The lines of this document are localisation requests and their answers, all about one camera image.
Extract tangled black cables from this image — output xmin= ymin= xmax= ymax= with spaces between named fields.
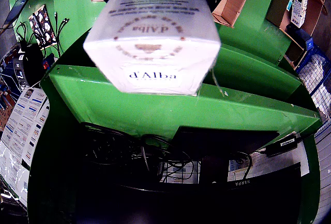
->
xmin=82 ymin=122 xmax=196 ymax=185

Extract white d'Alba product carton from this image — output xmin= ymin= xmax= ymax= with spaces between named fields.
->
xmin=82 ymin=0 xmax=222 ymax=97

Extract large brown cardboard tray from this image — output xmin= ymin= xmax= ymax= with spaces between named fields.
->
xmin=90 ymin=0 xmax=255 ymax=28

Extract black round bag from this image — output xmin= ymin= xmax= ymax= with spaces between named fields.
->
xmin=12 ymin=42 xmax=46 ymax=92

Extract green metal cabinet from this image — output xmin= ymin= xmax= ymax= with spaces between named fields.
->
xmin=9 ymin=0 xmax=324 ymax=224

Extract black power adapter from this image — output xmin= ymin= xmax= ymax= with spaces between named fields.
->
xmin=264 ymin=133 xmax=298 ymax=158

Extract thin black plug cables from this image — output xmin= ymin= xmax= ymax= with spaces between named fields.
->
xmin=53 ymin=11 xmax=70 ymax=58

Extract printed picture sheet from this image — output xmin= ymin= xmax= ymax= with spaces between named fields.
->
xmin=28 ymin=4 xmax=58 ymax=48

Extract white printed info sheets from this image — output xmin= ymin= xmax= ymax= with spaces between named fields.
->
xmin=0 ymin=88 xmax=50 ymax=208

